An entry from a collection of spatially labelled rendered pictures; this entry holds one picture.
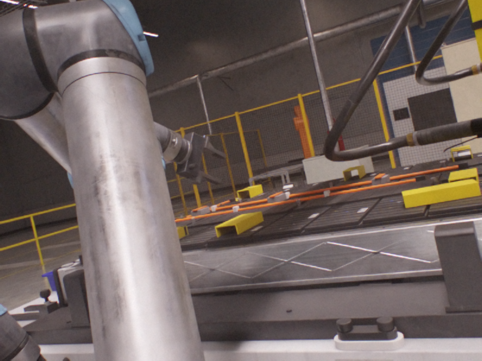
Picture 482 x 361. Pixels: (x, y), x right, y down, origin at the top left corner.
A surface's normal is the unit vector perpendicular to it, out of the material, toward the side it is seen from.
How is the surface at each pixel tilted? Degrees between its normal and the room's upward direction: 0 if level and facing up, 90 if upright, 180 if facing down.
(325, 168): 90
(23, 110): 164
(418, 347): 0
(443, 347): 0
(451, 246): 90
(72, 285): 90
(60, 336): 90
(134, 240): 67
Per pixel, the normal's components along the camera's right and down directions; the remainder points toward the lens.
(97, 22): 0.19, -0.35
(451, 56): -0.44, 0.11
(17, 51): 0.07, 0.25
